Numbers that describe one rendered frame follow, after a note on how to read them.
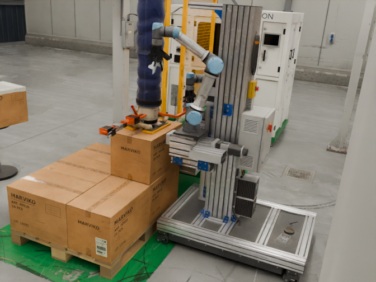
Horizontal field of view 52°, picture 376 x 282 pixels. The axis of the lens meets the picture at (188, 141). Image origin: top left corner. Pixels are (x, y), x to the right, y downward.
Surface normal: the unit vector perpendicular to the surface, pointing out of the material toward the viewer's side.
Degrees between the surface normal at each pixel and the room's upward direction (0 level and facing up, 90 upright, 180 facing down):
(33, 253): 0
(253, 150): 90
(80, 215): 90
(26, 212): 90
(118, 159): 90
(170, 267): 0
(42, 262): 0
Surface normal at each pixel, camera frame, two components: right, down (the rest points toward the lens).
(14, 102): 0.85, 0.23
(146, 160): -0.42, 0.29
